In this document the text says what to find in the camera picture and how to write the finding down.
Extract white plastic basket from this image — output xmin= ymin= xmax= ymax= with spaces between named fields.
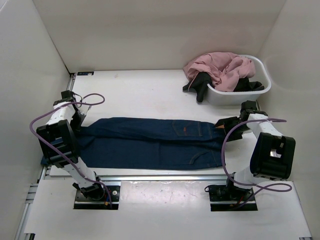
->
xmin=204 ymin=54 xmax=272 ymax=106

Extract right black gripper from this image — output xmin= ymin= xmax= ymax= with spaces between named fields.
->
xmin=214 ymin=116 xmax=250 ymax=143

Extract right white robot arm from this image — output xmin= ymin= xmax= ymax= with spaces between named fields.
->
xmin=212 ymin=100 xmax=296 ymax=200

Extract aluminium rail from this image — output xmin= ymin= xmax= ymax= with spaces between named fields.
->
xmin=42 ymin=174 xmax=233 ymax=182

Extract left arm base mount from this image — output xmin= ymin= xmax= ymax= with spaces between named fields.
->
xmin=72 ymin=182 xmax=121 ymax=210

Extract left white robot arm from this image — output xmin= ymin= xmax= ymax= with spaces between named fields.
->
xmin=35 ymin=90 xmax=107 ymax=201

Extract small blue label sticker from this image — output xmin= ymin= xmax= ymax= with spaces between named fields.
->
xmin=76 ymin=71 xmax=95 ymax=76

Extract black garment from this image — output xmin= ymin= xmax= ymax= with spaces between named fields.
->
xmin=182 ymin=72 xmax=265 ymax=103

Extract dark blue denim trousers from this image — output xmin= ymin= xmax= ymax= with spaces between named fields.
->
xmin=41 ymin=117 xmax=227 ymax=171

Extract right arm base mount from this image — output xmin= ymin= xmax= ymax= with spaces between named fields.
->
xmin=204 ymin=184 xmax=258 ymax=212

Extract pink garment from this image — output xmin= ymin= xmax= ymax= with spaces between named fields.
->
xmin=183 ymin=52 xmax=256 ymax=92

